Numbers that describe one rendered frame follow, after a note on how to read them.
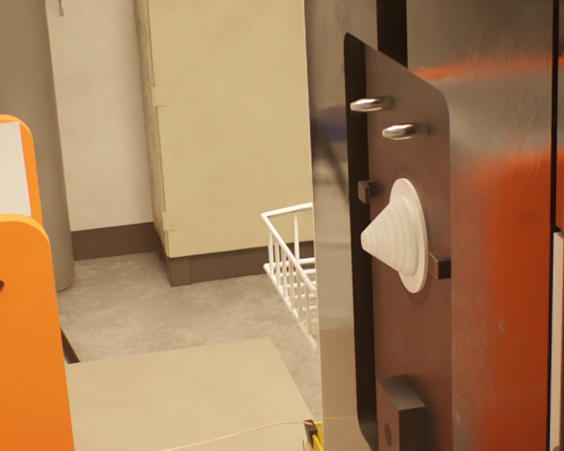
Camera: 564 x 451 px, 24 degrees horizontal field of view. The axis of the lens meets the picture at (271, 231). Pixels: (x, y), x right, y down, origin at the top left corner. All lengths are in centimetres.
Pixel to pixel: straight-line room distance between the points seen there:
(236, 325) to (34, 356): 264
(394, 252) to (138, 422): 96
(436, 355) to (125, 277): 343
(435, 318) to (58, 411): 47
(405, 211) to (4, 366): 46
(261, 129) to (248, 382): 222
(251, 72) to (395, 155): 310
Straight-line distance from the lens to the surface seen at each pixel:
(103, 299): 394
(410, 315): 73
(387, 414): 75
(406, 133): 66
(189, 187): 386
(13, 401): 107
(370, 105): 71
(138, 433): 159
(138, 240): 428
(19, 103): 383
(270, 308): 377
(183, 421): 161
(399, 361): 76
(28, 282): 103
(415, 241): 69
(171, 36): 376
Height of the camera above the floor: 144
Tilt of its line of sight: 19 degrees down
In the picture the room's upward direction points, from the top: 3 degrees counter-clockwise
